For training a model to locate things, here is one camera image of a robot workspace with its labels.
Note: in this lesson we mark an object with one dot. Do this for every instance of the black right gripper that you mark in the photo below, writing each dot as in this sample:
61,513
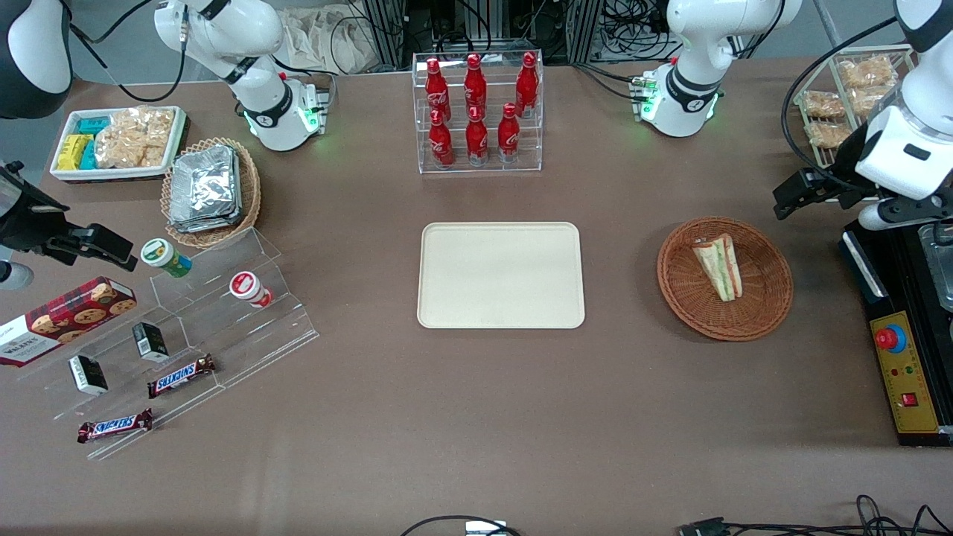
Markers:
30,223

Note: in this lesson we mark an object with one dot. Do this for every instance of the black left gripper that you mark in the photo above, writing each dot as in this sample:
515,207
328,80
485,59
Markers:
840,175

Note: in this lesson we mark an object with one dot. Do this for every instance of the triangle sandwich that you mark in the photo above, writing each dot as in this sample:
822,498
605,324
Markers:
718,268

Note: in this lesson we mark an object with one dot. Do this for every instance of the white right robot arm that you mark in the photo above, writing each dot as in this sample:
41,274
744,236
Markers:
272,104

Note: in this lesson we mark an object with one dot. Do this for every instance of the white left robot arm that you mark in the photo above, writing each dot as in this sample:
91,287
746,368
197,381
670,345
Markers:
689,82

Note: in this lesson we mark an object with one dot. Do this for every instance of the brown wicker basket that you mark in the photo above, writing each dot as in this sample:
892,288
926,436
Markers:
759,298

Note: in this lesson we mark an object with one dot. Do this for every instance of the oval wicker basket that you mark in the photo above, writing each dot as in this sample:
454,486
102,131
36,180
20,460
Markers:
249,186

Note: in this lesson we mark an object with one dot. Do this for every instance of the beige plastic tray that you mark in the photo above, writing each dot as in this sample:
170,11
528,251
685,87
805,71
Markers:
500,275

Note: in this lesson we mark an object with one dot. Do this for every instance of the bagged pastry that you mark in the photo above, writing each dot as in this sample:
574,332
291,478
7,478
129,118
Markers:
828,134
871,102
867,72
823,104

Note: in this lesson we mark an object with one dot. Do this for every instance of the white rectangular snack dish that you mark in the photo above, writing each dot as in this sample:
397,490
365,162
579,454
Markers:
67,175

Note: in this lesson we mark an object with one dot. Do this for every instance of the red tartan cookie box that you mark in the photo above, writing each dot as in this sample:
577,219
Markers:
67,320

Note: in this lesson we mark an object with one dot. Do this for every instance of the green lid snack cup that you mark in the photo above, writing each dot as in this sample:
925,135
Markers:
164,257

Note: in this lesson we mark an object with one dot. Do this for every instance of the teal snack box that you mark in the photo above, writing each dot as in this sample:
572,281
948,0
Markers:
94,124
89,156

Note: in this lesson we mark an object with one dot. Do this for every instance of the yellow snack box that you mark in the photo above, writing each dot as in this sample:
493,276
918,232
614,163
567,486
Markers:
71,152

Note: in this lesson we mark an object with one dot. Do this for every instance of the small black box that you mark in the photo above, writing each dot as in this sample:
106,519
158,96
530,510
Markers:
88,374
151,342

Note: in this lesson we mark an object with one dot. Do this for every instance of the clear bag of rice crackers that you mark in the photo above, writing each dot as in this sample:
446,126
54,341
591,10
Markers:
134,138

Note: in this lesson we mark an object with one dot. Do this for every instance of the silver foil packs stack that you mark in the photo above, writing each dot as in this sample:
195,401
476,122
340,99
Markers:
205,190

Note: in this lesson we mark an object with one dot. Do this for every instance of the snickers chocolate bar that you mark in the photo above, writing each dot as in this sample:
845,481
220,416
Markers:
181,376
115,426

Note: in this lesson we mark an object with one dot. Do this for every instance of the red lid snack cup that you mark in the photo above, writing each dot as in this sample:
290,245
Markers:
248,289

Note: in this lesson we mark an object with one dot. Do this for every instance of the red emergency stop button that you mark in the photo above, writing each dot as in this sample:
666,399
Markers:
890,339

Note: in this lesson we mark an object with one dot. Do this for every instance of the clear acrylic step display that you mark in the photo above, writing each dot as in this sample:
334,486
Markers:
246,335

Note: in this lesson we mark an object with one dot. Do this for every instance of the black control box yellow panel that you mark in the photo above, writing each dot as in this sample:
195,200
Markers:
904,357

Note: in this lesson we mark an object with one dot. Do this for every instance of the red cola bottle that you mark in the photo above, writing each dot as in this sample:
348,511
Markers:
508,136
477,140
475,85
527,85
436,89
441,141

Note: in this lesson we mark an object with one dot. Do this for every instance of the beige cloth bag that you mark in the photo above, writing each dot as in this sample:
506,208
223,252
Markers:
327,41

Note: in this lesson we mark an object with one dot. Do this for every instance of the clear acrylic bottle rack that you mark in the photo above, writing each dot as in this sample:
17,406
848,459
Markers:
480,160

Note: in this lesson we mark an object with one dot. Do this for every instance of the aluminium frame post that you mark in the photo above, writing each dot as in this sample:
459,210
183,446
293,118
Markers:
586,30
386,30

